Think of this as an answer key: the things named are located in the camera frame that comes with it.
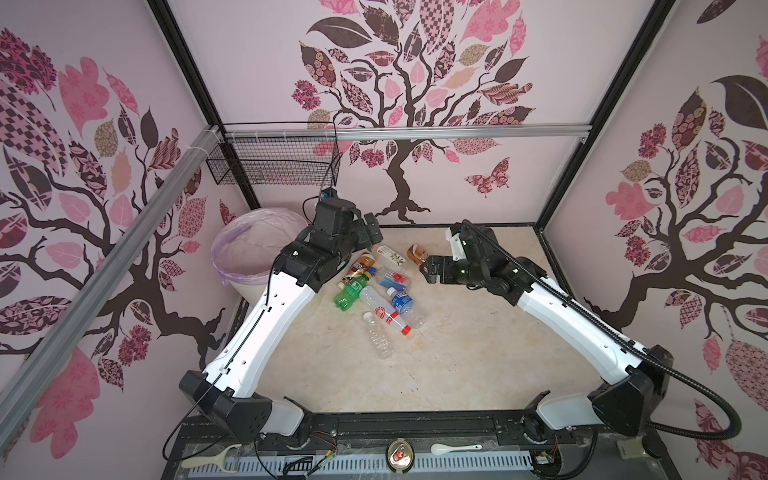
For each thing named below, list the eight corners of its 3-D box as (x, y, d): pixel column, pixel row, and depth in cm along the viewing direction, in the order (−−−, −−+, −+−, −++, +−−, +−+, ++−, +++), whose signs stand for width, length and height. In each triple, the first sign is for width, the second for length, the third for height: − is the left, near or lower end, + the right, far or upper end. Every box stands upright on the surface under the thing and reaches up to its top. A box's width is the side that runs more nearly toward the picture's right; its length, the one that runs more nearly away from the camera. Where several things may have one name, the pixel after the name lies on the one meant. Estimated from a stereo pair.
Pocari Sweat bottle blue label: (381, 301, 100) (381, 292, 96) (393, 291, 103) (393, 282, 98) (417, 332, 93) (418, 324, 88) (428, 321, 95) (430, 312, 91)
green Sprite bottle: (332, 304, 97) (331, 299, 94) (359, 276, 105) (359, 270, 102) (345, 313, 95) (344, 307, 92) (372, 283, 103) (371, 277, 100)
